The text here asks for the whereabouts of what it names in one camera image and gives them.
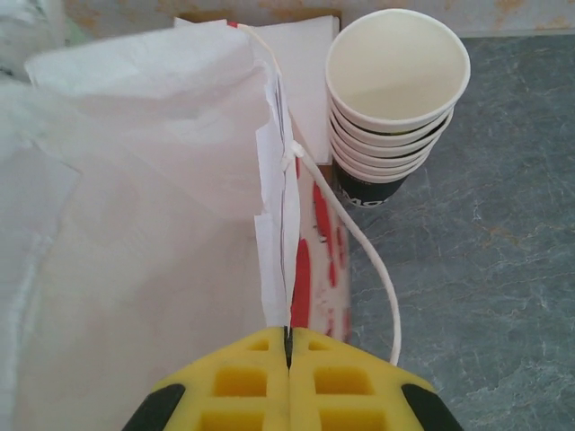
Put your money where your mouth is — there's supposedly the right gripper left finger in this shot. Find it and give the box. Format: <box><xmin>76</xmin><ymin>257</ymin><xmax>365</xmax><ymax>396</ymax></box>
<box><xmin>120</xmin><ymin>326</ymin><xmax>289</xmax><ymax>431</ymax></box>

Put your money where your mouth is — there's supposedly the red and white paper bag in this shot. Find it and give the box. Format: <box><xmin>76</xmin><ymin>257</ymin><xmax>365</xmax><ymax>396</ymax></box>
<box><xmin>0</xmin><ymin>17</ymin><xmax>403</xmax><ymax>431</ymax></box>

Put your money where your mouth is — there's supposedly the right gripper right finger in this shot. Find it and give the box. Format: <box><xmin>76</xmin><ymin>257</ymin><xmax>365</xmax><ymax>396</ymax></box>
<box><xmin>289</xmin><ymin>327</ymin><xmax>464</xmax><ymax>431</ymax></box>

